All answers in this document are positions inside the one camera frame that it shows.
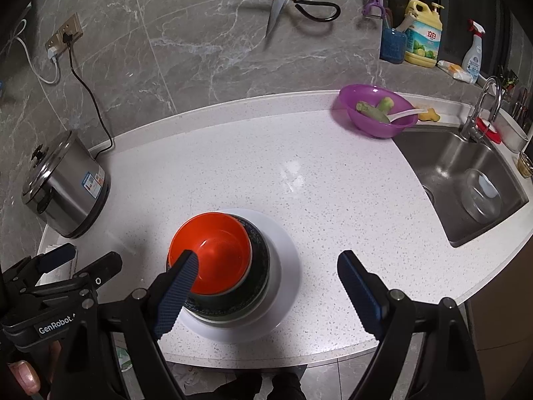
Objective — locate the white spray bottle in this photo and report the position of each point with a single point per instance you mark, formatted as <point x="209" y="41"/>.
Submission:
<point x="472" y="62"/>

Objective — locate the stainless steel rice cooker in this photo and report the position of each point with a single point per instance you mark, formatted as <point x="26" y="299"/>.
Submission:
<point x="62" y="191"/>

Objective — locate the person's dark clothing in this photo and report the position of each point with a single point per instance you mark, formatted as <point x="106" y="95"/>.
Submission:
<point x="283" y="383"/>

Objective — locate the purple plastic bowl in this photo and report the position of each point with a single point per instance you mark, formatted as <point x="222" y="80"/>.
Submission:
<point x="354" y="100"/>

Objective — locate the yellow dish soap bottle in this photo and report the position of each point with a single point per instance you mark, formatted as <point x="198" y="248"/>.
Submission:
<point x="422" y="41"/>

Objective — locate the blue floral ceramic bowl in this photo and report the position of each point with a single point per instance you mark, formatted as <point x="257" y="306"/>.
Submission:
<point x="258" y="258"/>

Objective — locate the clear glass bowl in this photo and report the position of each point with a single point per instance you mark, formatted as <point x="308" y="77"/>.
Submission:
<point x="479" y="200"/>

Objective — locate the white wipes packet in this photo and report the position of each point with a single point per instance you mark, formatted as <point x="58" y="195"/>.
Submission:
<point x="454" y="71"/>

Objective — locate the dish brush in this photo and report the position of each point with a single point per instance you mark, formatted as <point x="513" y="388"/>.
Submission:
<point x="406" y="21"/>

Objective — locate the stainless steel sink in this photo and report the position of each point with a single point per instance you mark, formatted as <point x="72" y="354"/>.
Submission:
<point x="437" y="162"/>

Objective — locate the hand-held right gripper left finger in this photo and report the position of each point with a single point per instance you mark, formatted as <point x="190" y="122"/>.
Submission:
<point x="179" y="291"/>

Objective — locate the metal pot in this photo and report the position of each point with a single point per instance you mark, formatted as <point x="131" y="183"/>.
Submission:
<point x="514" y="133"/>

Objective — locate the chrome faucet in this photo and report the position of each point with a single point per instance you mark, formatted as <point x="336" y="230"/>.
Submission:
<point x="468" y="129"/>

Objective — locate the small glass jar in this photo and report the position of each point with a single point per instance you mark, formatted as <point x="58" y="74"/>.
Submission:
<point x="525" y="164"/>

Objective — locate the large white plate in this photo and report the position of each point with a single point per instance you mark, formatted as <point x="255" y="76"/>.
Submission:
<point x="287" y="266"/>

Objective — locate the white plastic spoon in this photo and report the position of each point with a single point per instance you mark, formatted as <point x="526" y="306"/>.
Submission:
<point x="408" y="113"/>

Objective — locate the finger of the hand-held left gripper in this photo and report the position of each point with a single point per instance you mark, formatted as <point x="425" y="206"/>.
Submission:
<point x="58" y="256"/>
<point x="104" y="266"/>

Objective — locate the wall power socket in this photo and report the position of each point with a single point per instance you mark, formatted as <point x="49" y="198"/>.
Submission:
<point x="62" y="33"/>

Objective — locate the person's left hand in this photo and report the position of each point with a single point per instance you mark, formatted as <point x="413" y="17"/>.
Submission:
<point x="25" y="377"/>

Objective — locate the red sink accessory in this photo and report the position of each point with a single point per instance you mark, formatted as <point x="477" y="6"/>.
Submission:
<point x="489" y="127"/>

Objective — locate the yellow sponge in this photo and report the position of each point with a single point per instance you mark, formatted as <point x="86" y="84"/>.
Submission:
<point x="429" y="114"/>

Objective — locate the small dark plant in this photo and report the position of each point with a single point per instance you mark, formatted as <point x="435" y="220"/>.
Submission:
<point x="508" y="78"/>

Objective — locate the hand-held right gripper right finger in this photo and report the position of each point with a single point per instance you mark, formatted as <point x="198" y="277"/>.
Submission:
<point x="358" y="291"/>

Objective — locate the blue utensil cup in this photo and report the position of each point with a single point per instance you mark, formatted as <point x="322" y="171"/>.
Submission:
<point x="393" y="46"/>

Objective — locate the green vegetable piece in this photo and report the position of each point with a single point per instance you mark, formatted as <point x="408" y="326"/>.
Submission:
<point x="385" y="103"/>
<point x="370" y="110"/>

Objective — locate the orange plastic bowl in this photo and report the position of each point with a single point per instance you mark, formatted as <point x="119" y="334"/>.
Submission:
<point x="216" y="250"/>

